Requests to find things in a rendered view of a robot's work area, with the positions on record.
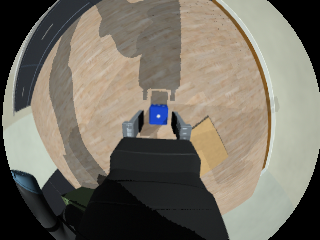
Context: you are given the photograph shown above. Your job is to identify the blue die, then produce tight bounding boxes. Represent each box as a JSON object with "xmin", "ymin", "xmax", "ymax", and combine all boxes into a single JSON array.
[{"xmin": 149, "ymin": 104, "xmax": 168, "ymax": 125}]

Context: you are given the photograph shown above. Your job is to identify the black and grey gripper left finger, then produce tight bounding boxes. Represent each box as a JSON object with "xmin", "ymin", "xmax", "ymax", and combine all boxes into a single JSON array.
[{"xmin": 122, "ymin": 110, "xmax": 144, "ymax": 138}]

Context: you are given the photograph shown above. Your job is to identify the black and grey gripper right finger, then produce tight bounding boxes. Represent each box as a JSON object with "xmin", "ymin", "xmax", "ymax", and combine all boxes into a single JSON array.
[{"xmin": 171, "ymin": 111, "xmax": 192, "ymax": 141}]

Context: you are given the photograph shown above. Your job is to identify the tan flat mat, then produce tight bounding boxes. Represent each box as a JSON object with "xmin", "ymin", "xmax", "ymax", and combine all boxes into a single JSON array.
[{"xmin": 190, "ymin": 117, "xmax": 229, "ymax": 177}]

